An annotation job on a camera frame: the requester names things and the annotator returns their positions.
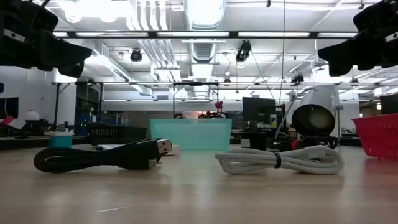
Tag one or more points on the green translucent plastic bin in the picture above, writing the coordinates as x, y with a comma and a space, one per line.
192, 135

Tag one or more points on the black background rig frame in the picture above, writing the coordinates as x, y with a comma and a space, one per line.
196, 83

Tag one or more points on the black ceiling spotlight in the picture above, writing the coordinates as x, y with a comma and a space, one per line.
136, 55
243, 51

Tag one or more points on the silver ceiling air duct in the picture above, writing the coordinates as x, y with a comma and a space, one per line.
205, 15

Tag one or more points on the small red background gadget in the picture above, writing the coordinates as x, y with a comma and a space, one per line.
219, 105

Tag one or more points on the white globe lamp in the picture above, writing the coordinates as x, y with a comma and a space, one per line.
32, 115

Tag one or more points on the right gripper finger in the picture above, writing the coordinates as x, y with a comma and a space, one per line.
342, 49
339, 70

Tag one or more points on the red perforated plastic basket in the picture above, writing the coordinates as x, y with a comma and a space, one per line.
379, 137

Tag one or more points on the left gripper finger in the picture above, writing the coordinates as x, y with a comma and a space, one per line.
62, 51
73, 71

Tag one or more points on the white plastic container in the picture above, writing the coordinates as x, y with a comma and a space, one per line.
314, 119

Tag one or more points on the small black cube adapter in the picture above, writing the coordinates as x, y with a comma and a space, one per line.
253, 140

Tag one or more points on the black computer monitor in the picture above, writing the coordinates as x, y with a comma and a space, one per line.
9, 107
258, 109

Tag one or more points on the black aluminium rig frame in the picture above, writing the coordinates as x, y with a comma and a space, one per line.
152, 34

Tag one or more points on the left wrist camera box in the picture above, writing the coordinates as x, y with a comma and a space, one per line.
28, 15

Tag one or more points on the teal and white adapter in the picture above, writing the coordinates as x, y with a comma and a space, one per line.
60, 141

